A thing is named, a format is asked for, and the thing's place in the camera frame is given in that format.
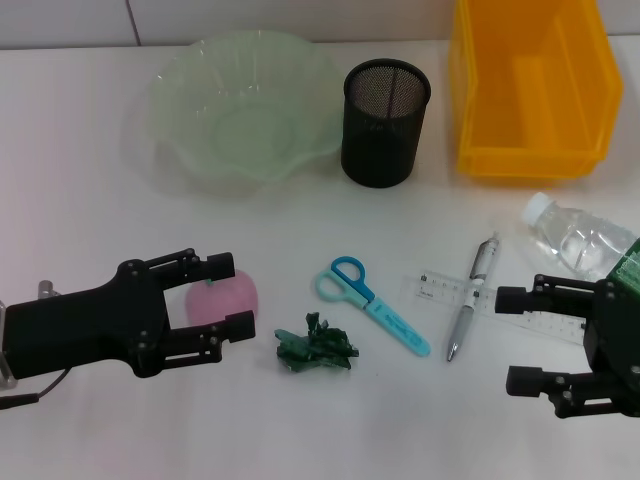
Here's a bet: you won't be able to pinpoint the yellow plastic storage bin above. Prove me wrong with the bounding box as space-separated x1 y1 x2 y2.
447 0 625 180

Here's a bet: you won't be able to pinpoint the green plastic wrapper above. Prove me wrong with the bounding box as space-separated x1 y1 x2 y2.
274 312 361 374

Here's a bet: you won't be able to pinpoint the silver white ballpoint pen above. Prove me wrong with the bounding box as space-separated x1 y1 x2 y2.
446 230 503 362

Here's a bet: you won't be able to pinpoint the pink peach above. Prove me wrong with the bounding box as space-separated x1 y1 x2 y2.
184 268 260 329

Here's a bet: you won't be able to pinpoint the clear plastic ruler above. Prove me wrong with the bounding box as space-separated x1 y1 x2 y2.
418 269 589 347

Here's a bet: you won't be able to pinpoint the translucent green wavy fruit bowl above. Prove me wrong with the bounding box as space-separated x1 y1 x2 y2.
144 28 344 195

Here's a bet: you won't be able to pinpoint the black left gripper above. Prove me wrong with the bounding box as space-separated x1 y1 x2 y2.
2 247 236 380

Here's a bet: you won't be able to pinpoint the clear water bottle green label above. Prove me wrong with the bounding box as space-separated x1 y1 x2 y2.
521 192 640 297

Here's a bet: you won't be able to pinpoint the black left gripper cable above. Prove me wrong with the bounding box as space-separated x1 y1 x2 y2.
0 368 71 411

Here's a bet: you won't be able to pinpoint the blue teal sheathed scissors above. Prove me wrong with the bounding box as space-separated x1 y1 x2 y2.
314 256 432 358

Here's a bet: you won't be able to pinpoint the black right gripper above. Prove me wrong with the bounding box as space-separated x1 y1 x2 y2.
494 273 640 420

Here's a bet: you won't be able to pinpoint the silver left wrist mount plate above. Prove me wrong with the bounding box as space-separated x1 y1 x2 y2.
0 298 20 391

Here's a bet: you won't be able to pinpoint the black mesh pen holder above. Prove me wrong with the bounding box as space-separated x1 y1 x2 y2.
341 58 432 189

